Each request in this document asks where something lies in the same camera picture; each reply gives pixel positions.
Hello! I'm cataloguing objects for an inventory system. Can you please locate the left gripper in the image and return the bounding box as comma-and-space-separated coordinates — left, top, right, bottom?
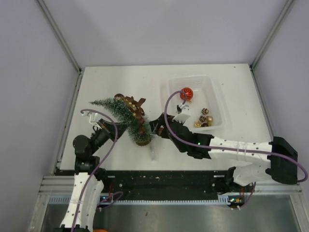
90, 118, 130, 154

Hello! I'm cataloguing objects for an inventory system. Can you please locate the small green christmas tree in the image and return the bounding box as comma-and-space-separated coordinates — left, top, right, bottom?
90, 97, 153, 146

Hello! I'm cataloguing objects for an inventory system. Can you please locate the brown and gold ornament garland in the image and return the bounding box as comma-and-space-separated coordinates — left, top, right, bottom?
114, 93, 146, 134

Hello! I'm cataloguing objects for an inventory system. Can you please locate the red glitter bauble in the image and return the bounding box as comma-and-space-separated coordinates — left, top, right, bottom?
179, 87, 194, 103

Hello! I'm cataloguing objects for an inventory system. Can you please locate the brown pine cone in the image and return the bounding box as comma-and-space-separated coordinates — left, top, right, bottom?
201, 108, 209, 115

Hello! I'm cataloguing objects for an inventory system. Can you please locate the white plastic basket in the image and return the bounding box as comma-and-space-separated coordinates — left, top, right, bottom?
162, 75, 225, 133

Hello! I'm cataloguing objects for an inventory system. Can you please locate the gold bauble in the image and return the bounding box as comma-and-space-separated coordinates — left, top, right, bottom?
206, 116, 213, 124

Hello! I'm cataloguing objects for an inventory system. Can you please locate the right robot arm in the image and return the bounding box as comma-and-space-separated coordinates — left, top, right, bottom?
150, 115, 298, 191

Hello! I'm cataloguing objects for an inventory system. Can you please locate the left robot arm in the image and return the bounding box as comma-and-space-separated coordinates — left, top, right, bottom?
53, 119, 127, 232

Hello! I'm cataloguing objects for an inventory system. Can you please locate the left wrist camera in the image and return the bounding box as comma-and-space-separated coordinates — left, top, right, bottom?
81, 109, 100, 128

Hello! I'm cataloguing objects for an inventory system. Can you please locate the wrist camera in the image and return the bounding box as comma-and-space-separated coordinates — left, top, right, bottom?
81, 109, 100, 128
173, 103, 192, 123

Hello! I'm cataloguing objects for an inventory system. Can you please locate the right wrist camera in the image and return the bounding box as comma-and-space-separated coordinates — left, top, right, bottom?
173, 103, 192, 123

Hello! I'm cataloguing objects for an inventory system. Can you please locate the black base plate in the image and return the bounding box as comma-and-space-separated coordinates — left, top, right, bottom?
76, 169, 256, 200

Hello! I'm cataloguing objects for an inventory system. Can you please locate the aluminium frame rail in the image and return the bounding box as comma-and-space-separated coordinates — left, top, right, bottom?
39, 176, 302, 195

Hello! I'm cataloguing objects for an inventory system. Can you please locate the white cable duct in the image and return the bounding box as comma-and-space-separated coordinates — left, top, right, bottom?
48, 195, 244, 206

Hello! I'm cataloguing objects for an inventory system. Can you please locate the left aluminium corner post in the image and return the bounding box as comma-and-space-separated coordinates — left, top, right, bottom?
35, 0, 82, 74

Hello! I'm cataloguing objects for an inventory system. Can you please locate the aluminium corner post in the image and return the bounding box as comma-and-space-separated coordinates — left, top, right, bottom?
35, 0, 82, 74
250, 0, 296, 72

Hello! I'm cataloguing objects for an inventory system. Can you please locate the right aluminium corner post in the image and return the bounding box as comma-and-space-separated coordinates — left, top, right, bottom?
250, 0, 296, 72

